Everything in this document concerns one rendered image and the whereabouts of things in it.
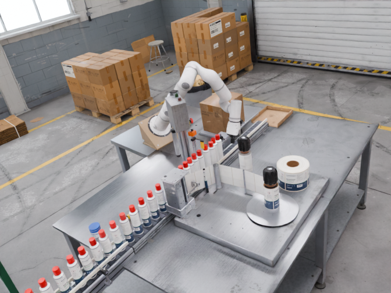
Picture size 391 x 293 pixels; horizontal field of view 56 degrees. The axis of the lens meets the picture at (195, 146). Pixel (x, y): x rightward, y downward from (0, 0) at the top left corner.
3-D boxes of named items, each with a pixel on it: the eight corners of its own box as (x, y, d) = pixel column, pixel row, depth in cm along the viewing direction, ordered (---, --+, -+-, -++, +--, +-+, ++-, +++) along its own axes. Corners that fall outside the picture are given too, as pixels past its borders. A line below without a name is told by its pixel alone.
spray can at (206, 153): (208, 171, 265) (203, 147, 254) (203, 169, 268) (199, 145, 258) (213, 168, 267) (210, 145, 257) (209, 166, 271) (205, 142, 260)
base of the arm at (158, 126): (156, 138, 317) (162, 128, 302) (145, 121, 321) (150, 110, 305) (174, 131, 327) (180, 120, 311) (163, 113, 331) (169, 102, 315)
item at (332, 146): (245, 339, 161) (245, 337, 160) (53, 227, 248) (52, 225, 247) (378, 127, 296) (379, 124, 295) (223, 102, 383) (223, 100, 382)
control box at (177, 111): (176, 133, 236) (170, 106, 226) (170, 122, 250) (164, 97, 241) (191, 128, 238) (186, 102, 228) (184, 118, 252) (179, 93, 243)
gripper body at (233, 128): (226, 119, 281) (224, 134, 284) (237, 121, 275) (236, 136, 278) (231, 118, 287) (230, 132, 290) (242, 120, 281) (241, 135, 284)
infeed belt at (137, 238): (132, 252, 213) (131, 246, 211) (123, 246, 218) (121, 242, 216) (267, 125, 319) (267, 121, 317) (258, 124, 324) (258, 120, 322)
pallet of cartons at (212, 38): (214, 93, 621) (205, 24, 564) (178, 86, 674) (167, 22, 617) (254, 69, 693) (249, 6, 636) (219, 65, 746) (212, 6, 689)
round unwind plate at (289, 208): (284, 234, 201) (284, 232, 201) (237, 217, 219) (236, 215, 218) (307, 202, 221) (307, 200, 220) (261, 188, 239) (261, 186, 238)
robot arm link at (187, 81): (178, 106, 302) (173, 121, 294) (165, 100, 300) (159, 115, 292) (201, 70, 261) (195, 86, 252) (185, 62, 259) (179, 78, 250)
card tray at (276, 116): (277, 127, 315) (277, 123, 313) (251, 122, 331) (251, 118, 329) (292, 113, 335) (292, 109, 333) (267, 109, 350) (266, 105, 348)
